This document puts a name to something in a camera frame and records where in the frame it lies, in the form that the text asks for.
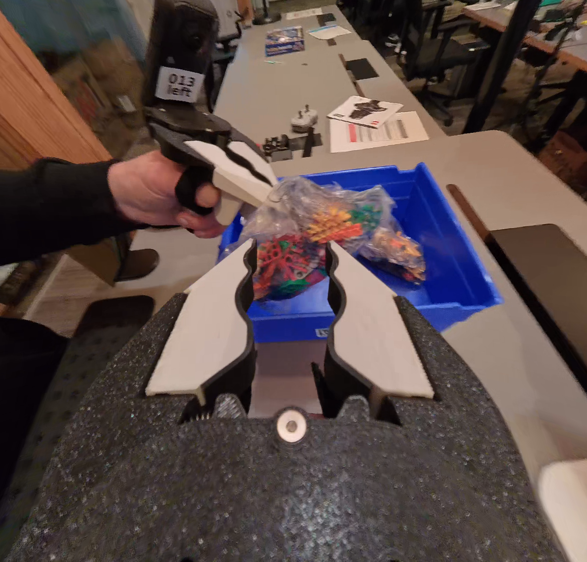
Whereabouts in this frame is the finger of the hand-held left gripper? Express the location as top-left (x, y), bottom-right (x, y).
top-left (225, 140), bottom-right (279, 187)
top-left (185, 141), bottom-right (277, 226)

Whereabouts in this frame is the black office chair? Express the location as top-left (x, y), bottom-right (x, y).
top-left (404, 0), bottom-right (491, 127)

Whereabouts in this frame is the blue plastic bin with sticker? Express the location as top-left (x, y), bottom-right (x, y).
top-left (218, 162), bottom-right (504, 344)

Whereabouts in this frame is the clear bag of orange pieces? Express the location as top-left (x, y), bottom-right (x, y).
top-left (362, 222), bottom-right (427, 285)

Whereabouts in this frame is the black post with foot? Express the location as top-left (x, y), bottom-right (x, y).
top-left (114, 232), bottom-right (160, 283)

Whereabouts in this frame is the white sheet with red label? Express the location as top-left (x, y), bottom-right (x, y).
top-left (329, 111), bottom-right (430, 154)

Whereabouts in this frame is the wooden partition panel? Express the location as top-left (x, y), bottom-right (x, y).
top-left (0, 11), bottom-right (113, 173)

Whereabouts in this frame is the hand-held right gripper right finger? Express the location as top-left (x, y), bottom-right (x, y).
top-left (311, 241), bottom-right (435, 419)

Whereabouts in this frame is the white booklet with black picture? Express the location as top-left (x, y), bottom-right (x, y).
top-left (327, 95), bottom-right (404, 130)

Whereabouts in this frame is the black table inset panel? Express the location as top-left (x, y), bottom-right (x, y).
top-left (486, 224), bottom-right (587, 379)

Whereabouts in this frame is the person's left hand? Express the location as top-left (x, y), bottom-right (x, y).
top-left (108, 150), bottom-right (226, 240)

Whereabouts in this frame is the small grey device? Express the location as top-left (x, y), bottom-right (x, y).
top-left (290, 104), bottom-right (319, 134)

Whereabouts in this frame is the blue printed box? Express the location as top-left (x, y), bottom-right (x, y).
top-left (264, 26), bottom-right (305, 58)

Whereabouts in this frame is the black strip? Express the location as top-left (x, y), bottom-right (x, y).
top-left (300, 126), bottom-right (324, 159)

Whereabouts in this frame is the black metal pole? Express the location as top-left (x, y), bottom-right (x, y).
top-left (462, 0), bottom-right (558, 135)

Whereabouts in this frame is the clear bag of colourful connectors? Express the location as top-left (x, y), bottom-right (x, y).
top-left (238, 177), bottom-right (397, 303)

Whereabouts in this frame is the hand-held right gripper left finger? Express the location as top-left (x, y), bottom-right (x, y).
top-left (145, 238), bottom-right (257, 411)

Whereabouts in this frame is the person's dark trouser leg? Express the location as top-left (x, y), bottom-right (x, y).
top-left (0, 318), bottom-right (69, 503)

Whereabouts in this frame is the black toy assembly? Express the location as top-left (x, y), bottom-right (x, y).
top-left (262, 134), bottom-right (294, 162)

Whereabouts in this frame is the white book stand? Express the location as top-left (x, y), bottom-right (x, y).
top-left (537, 460), bottom-right (587, 562)

